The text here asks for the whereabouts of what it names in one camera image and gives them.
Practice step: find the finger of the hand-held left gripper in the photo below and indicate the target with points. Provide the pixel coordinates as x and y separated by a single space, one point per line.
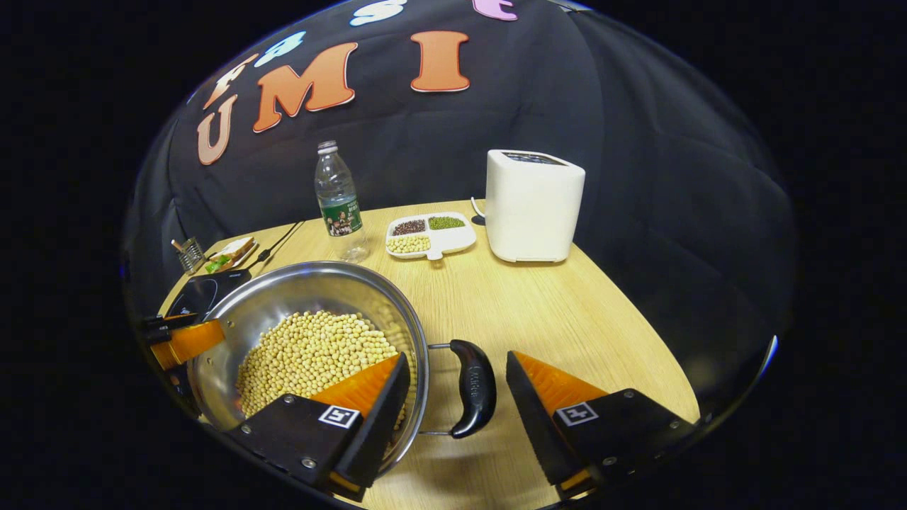
191 341

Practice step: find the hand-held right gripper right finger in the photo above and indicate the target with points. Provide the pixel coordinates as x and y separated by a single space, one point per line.
535 425

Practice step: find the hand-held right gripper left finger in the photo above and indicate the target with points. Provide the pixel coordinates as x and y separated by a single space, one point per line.
379 425

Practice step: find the black induction cooktop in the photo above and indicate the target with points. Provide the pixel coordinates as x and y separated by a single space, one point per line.
205 290

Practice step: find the pile of yellow soybeans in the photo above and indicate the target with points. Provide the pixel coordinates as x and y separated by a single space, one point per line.
312 354

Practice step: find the plate with sandwich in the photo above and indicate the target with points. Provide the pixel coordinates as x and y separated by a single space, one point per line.
234 251

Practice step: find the white divided dish of beans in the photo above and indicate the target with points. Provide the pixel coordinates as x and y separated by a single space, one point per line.
443 241

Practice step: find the clear plastic water bottle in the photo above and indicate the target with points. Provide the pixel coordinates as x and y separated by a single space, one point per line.
340 191

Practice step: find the white toaster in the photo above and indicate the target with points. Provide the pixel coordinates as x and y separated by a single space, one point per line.
531 212

